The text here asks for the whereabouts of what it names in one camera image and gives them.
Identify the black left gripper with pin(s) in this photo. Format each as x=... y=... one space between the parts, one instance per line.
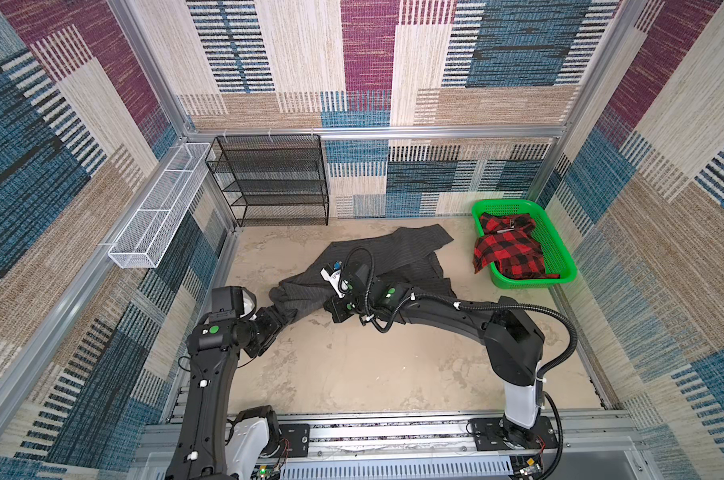
x=272 y=322

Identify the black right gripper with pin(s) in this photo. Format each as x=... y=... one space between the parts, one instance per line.
x=333 y=306

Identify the green plastic basket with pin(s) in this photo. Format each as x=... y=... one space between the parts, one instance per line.
x=557 y=257

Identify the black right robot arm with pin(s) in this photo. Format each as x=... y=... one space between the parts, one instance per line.
x=513 y=341

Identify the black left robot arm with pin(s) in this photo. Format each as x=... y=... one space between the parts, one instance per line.
x=211 y=445

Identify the red black plaid shirt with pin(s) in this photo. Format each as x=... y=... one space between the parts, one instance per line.
x=507 y=243

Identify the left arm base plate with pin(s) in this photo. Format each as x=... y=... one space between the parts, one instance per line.
x=290 y=441

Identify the black wire shelf rack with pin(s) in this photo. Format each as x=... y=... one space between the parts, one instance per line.
x=270 y=180

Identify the white wire mesh tray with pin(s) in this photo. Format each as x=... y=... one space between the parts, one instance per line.
x=144 y=241

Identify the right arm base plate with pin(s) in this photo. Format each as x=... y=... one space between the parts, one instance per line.
x=500 y=434

